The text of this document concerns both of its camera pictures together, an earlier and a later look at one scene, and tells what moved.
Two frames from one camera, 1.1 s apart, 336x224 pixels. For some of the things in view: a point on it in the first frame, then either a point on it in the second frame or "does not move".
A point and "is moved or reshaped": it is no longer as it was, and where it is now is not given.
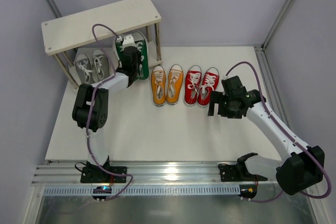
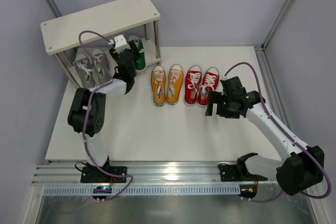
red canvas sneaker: x=193 y=83 does not move
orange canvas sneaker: x=175 y=76 does not move
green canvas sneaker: x=141 y=44 is moved or reshaped
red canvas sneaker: x=210 y=80 does not move
